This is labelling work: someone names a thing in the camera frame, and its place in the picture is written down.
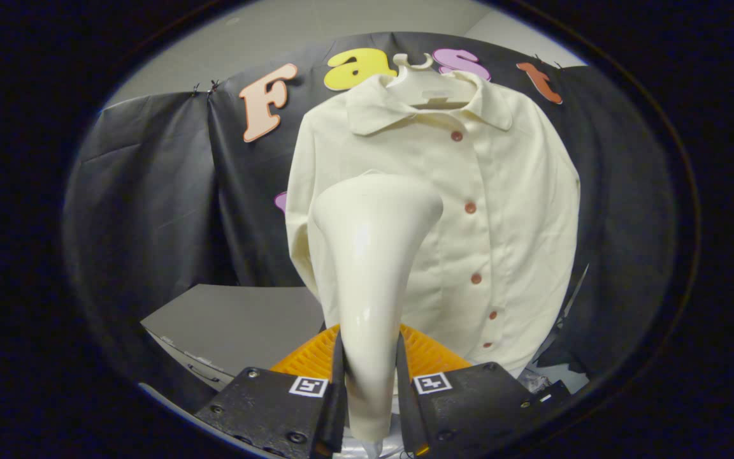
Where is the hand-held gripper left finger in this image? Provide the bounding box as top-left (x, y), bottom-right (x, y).
top-left (194, 324), bottom-right (347, 459)

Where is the black backdrop cloth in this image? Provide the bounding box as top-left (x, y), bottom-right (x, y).
top-left (63, 32), bottom-right (683, 415)

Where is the cream plastic hanger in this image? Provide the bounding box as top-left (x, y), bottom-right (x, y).
top-left (392, 53), bottom-right (477, 108)

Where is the grey drawer cabinet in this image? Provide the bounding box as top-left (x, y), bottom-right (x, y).
top-left (140, 284), bottom-right (336, 396)

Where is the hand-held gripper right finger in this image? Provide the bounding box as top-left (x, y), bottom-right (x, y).
top-left (396, 324), bottom-right (572, 457)

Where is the white garment steamer head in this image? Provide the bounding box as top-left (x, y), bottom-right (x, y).
top-left (312, 173), bottom-right (444, 444)

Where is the cream button shirt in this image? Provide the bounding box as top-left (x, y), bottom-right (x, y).
top-left (285, 69), bottom-right (581, 377)

